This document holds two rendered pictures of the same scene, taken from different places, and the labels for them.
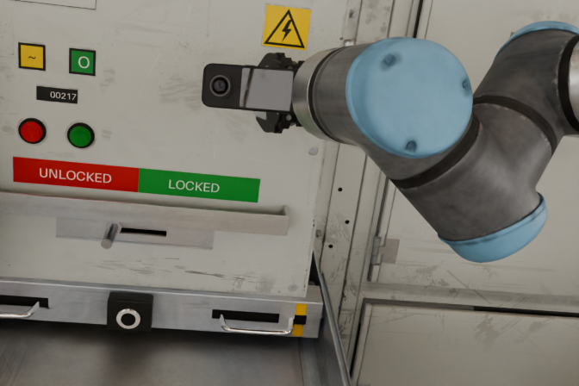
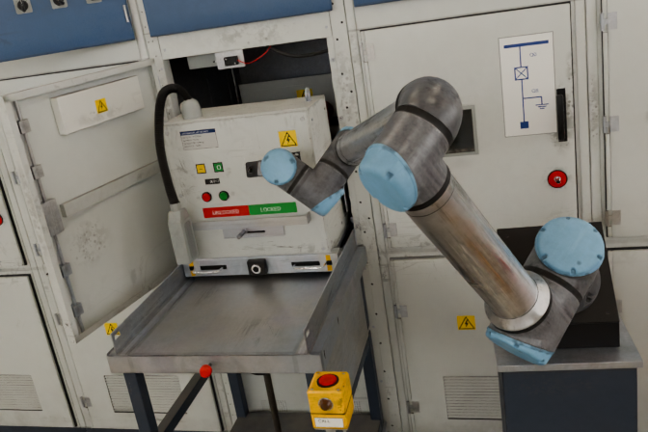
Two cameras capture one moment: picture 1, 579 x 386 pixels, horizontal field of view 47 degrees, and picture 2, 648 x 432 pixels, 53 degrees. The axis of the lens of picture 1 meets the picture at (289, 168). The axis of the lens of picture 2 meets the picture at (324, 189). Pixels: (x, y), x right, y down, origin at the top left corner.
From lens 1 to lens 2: 1.26 m
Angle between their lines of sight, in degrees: 22
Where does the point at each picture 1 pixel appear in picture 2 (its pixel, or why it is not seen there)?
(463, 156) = (298, 181)
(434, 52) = (279, 152)
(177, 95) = not seen: hidden behind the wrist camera
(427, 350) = (431, 282)
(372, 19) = (350, 119)
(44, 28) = (202, 157)
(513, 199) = (321, 192)
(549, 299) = not seen: hidden behind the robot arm
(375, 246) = (384, 229)
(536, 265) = not seen: hidden behind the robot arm
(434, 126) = (283, 175)
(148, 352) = (266, 283)
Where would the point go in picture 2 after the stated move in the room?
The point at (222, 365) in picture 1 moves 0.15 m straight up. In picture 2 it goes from (295, 284) to (287, 241)
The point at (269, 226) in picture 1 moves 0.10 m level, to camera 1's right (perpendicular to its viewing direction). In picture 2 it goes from (299, 221) to (330, 220)
